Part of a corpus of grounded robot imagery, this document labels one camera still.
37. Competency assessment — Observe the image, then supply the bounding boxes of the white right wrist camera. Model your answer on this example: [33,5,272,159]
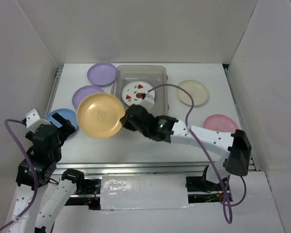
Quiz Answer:
[140,93,155,112]

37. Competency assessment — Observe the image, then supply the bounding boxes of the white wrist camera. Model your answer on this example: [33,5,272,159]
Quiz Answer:
[26,109,50,133]
[140,93,155,112]

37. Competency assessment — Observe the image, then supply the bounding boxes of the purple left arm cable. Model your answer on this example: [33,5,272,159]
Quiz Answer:
[0,118,39,233]

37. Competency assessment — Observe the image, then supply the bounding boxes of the cream plastic plate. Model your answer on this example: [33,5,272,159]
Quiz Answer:
[177,80,210,107]

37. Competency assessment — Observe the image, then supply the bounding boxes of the purple plate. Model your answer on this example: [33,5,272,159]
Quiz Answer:
[72,85,104,109]
[87,63,116,86]

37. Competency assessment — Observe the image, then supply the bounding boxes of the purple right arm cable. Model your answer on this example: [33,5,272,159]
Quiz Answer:
[147,83,247,224]

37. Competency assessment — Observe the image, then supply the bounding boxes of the white watermelon pattern plate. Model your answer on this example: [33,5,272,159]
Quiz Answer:
[121,81,153,106]

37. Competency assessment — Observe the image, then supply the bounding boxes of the white glossy cover panel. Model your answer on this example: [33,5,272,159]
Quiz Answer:
[100,175,189,210]

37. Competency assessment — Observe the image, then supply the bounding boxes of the aluminium rail frame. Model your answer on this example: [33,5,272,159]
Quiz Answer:
[49,63,261,207]

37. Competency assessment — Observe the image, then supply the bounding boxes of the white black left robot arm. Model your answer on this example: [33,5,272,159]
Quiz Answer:
[8,109,86,233]

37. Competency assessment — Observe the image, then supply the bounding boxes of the clear plastic bin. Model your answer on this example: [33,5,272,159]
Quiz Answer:
[113,65,168,116]

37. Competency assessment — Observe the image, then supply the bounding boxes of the yellow plastic plate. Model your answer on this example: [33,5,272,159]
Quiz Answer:
[76,93,125,139]

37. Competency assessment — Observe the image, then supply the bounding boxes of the purple plate far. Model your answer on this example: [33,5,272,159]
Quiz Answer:
[87,63,116,86]

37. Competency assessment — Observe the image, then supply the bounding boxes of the pink plastic plate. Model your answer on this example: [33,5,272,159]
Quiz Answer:
[203,114,239,133]

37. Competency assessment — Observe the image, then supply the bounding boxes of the blue plastic plate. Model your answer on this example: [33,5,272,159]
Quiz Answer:
[45,108,78,129]

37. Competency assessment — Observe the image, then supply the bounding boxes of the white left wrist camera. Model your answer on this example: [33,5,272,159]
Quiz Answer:
[26,109,50,133]

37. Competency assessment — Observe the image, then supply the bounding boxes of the purple plate near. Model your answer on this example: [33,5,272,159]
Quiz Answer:
[72,85,104,109]

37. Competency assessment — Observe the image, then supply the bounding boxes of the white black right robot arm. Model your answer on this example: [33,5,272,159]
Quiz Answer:
[120,105,252,190]

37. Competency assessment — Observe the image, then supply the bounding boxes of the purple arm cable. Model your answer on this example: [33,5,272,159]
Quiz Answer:
[0,118,39,233]
[147,83,247,224]

